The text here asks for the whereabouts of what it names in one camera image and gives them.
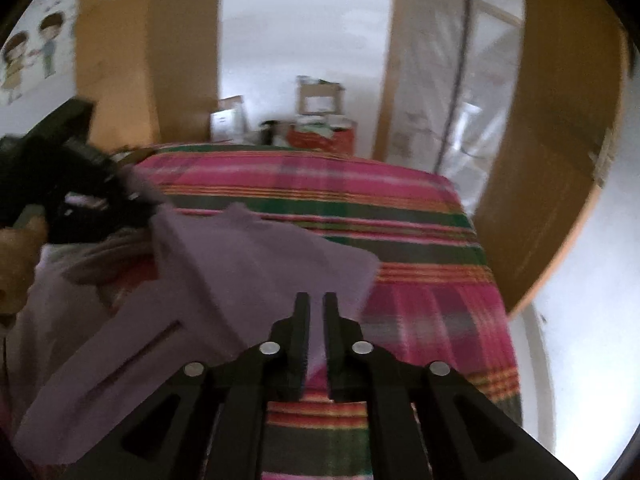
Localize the wooden wardrobe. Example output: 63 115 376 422
75 0 223 151

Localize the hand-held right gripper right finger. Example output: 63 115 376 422
322 292 578 480

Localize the brown cardboard box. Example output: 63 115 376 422
295 76 347 117

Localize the wooden door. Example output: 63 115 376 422
472 0 628 317

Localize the purple fleece cloth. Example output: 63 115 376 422
10 167 382 466

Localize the black pole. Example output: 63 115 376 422
432 0 476 176

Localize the plaid bed sheet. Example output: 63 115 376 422
112 142 523 480

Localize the plastic covered glass door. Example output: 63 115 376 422
372 0 526 211

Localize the pile of light packets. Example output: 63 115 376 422
294 114 352 134

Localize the small black object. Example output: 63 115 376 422
259 119 284 147

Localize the white cardboard box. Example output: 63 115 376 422
210 95 249 143

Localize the person's left hand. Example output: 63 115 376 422
0 215 49 318

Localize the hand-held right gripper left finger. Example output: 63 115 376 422
62 292 311 480

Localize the cartoon children wall sticker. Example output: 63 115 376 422
0 10 72 107

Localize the red storage bag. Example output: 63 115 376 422
286 122 357 156

